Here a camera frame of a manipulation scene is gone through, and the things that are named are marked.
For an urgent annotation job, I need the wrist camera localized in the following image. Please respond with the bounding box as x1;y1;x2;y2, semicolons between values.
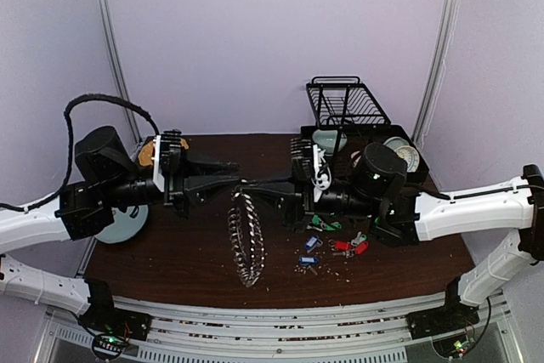
152;129;184;193
290;136;332;191

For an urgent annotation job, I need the black wire dish rack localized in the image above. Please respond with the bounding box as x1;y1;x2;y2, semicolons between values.
300;76;414;182

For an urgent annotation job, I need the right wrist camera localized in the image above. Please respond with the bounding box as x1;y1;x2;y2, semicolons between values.
290;136;332;191

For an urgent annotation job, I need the pink patterned bowl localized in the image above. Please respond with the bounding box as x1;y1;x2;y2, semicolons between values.
350;150;361;167

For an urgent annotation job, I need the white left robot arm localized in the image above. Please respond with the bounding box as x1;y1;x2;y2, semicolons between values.
1;126;240;332

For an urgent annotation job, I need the blue key tag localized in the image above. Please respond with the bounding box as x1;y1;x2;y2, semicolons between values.
298;256;320;275
304;235;323;253

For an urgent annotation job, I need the yellow flower plate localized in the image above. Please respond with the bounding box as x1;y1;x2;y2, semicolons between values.
394;145;420;173

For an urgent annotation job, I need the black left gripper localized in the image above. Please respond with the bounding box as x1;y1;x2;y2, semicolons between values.
102;148;241;221

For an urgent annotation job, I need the right aluminium frame post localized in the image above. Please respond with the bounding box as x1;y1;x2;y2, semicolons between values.
412;0;460;149

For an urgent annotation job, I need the red key tag bunch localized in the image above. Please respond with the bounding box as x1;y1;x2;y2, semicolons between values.
328;232;370;258

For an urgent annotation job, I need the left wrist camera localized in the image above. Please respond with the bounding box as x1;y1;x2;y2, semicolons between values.
152;129;184;193

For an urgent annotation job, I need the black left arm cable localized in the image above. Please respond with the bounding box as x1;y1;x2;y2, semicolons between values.
0;94;161;213

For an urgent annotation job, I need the aluminium front rail base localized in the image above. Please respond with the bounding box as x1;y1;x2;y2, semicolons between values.
33;286;511;363

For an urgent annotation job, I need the green key tag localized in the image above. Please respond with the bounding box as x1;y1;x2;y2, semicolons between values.
320;222;343;231

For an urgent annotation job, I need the mixed colour key tag bunch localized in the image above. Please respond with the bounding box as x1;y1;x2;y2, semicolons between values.
307;215;325;231

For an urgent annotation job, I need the blue key tag lower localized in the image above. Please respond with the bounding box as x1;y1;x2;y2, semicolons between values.
298;256;320;275

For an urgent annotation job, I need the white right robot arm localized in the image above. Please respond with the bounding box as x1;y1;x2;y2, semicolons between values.
243;142;543;331

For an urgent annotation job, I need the yellow dotted plate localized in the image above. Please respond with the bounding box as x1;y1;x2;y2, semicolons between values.
138;133;190;170

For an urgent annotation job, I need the metal disc with key rings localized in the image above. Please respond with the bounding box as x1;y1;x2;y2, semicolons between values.
227;185;266;288

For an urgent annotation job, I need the aluminium frame post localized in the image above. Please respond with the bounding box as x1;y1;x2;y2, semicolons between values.
412;0;460;149
88;0;144;145

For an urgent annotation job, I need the pale green bowl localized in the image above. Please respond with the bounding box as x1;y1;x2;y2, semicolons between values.
382;136;410;150

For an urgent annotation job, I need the light blue plate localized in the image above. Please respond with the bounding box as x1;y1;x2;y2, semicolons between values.
94;205;149;244

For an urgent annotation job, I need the blue key tag upper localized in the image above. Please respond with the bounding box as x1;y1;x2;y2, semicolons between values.
304;235;323;253

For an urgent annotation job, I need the left aluminium frame post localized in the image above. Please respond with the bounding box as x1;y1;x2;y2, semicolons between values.
88;0;144;145

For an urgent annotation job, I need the celadon green bowl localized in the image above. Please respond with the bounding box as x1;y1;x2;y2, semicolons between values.
312;129;348;156

